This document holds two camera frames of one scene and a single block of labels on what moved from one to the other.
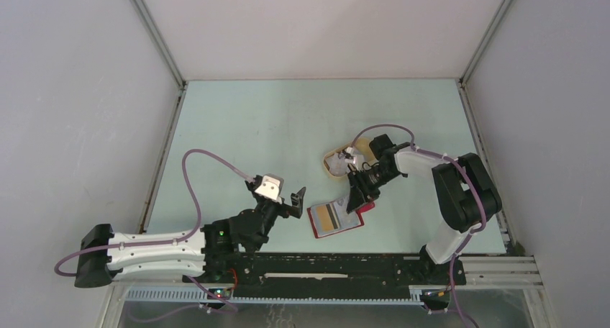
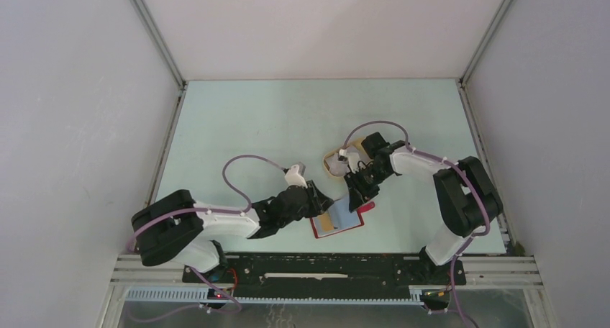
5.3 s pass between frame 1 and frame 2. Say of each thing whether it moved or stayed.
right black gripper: stayed
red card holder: stayed
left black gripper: moved
